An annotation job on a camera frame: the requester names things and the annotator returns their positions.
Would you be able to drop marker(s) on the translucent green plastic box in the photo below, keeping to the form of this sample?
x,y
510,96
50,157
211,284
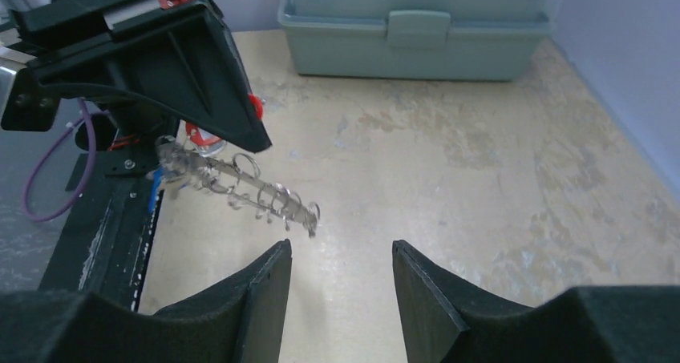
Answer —
x,y
460,40

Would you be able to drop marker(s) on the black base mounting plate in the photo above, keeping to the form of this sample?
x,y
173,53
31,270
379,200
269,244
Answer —
x,y
106,241

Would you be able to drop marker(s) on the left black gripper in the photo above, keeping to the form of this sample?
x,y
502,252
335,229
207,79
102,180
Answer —
x,y
144,62

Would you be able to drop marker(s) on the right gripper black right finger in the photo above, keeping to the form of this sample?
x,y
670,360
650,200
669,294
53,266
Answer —
x,y
445,318

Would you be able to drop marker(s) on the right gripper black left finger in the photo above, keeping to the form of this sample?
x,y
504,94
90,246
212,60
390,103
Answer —
x,y
238,319

